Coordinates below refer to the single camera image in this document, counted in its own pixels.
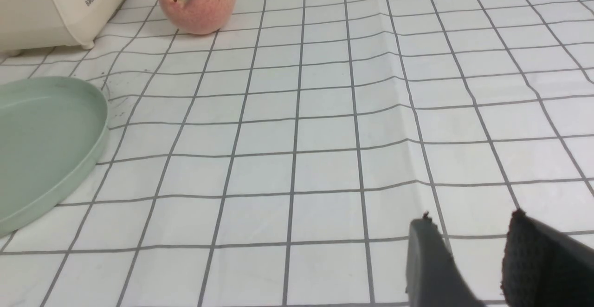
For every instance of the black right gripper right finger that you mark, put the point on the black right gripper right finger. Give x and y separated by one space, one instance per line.
543 267

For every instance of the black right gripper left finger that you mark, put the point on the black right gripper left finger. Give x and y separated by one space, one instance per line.
433 279

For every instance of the cream white toaster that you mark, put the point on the cream white toaster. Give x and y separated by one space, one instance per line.
31 24

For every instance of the white grid tablecloth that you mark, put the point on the white grid tablecloth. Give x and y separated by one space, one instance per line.
279 161

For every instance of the pink peach with leaf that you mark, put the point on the pink peach with leaf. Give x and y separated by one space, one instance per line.
199 17

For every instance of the light green plate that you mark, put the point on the light green plate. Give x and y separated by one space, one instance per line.
53 131

